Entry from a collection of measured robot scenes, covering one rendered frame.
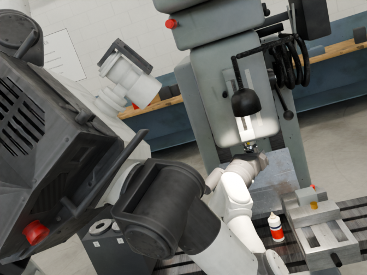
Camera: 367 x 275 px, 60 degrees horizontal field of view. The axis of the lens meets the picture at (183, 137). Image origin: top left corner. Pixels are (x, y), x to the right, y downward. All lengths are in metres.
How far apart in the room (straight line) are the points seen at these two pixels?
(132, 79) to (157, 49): 4.67
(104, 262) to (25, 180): 0.86
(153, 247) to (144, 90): 0.28
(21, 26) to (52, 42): 5.14
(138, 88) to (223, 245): 0.33
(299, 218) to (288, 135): 0.48
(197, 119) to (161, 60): 3.91
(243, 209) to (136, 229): 0.38
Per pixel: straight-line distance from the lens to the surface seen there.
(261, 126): 0.95
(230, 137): 0.96
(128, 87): 0.62
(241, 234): 0.79
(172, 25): 0.74
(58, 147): 0.44
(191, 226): 0.55
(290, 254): 1.16
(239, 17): 0.87
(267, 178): 1.48
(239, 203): 0.82
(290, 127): 1.47
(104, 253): 1.27
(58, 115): 0.45
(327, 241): 1.08
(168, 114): 5.43
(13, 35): 0.68
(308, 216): 1.12
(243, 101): 0.79
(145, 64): 0.64
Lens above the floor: 1.66
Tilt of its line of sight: 17 degrees down
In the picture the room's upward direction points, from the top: 19 degrees counter-clockwise
